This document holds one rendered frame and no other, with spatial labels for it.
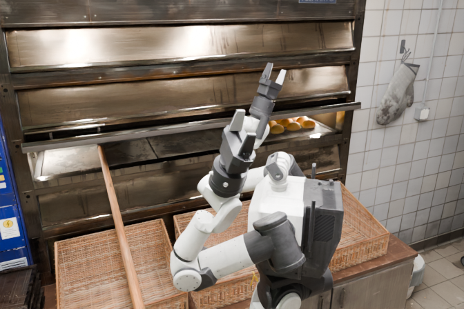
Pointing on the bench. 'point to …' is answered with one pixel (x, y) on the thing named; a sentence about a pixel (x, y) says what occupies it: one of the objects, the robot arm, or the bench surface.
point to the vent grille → (13, 263)
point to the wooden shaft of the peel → (121, 236)
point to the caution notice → (9, 228)
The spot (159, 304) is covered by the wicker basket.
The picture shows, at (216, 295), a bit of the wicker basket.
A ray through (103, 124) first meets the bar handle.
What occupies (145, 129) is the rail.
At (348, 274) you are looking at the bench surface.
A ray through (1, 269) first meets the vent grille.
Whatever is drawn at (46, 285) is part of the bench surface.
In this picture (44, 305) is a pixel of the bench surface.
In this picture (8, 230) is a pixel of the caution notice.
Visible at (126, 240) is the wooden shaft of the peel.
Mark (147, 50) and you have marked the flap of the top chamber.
